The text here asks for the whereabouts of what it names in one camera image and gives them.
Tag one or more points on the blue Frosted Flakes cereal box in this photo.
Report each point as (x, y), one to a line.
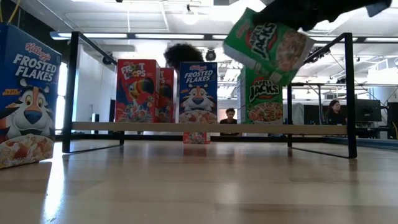
(197, 93)
(28, 93)

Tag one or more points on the black round ceiling fixture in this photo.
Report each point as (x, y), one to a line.
(210, 55)

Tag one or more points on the person's head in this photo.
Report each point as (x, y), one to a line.
(183, 56)

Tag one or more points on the black computer monitor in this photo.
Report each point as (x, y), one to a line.
(312, 114)
(368, 110)
(393, 115)

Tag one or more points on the person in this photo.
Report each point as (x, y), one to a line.
(335, 113)
(230, 116)

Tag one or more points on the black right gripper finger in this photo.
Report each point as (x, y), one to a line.
(283, 17)

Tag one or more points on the red Froot Loops cereal box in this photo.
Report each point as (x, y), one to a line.
(168, 99)
(196, 137)
(136, 90)

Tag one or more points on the black aluminium table frame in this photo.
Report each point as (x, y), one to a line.
(155, 137)

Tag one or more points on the green Apple Jacks cereal box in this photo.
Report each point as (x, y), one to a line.
(264, 99)
(264, 43)

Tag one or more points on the long ceiling light strip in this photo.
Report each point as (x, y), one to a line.
(169, 36)

